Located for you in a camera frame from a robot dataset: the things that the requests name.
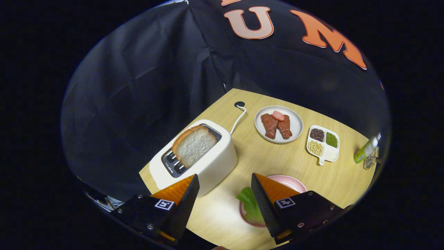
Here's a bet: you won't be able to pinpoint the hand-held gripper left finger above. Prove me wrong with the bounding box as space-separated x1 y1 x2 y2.
112 174 200 243

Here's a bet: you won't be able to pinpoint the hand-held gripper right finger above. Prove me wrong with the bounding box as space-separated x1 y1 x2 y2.
250 173 351 245

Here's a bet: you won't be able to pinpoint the green lettuce leaf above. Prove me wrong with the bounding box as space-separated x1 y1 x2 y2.
236 186 266 224

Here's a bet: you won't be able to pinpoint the toasted bread slice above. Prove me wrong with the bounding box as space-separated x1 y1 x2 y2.
172 125 218 169

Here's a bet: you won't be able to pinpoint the pink plate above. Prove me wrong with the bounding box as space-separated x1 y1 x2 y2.
239 175 307 228

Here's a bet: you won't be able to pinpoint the white toaster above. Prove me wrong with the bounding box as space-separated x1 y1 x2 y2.
149 119 239 198

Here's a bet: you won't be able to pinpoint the yellow soybeans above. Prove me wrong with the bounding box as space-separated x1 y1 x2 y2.
308 140 323 156

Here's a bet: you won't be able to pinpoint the brown meat piece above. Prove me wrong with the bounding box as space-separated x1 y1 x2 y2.
261 113 279 140
276 115 293 140

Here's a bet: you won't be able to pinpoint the white round plate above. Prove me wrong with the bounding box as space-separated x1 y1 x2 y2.
254 106 304 144

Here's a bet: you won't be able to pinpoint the white divided dish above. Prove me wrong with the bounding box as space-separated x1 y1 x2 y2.
306 125 340 166

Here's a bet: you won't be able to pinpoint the green drink bottle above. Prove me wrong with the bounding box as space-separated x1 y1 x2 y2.
353 133 382 164

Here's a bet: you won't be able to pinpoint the black backdrop cloth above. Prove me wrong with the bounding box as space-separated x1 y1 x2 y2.
61 0 391 209

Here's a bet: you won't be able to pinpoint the white toaster cable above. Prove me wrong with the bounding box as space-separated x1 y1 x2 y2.
230 106 247 135

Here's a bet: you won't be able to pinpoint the wire cutlery holder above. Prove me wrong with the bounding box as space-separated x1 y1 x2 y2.
363 148 381 170

